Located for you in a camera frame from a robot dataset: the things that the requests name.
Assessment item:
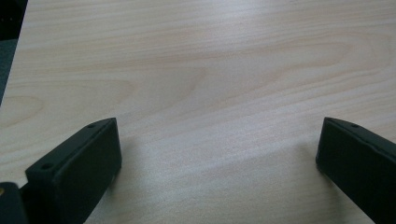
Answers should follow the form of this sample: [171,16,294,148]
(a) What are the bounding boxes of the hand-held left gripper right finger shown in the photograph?
[315,117,396,224]

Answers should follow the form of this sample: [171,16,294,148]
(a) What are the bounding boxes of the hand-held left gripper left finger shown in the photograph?
[20,117,122,224]

